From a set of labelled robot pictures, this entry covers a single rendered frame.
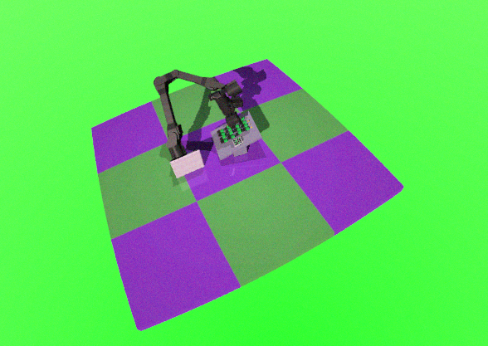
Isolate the pale lilac switch panel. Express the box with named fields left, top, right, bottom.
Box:
left=210, top=111, right=262, bottom=160

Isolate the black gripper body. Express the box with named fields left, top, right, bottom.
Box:
left=219, top=100, right=241, bottom=127

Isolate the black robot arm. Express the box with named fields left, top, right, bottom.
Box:
left=154, top=69, right=243, bottom=160

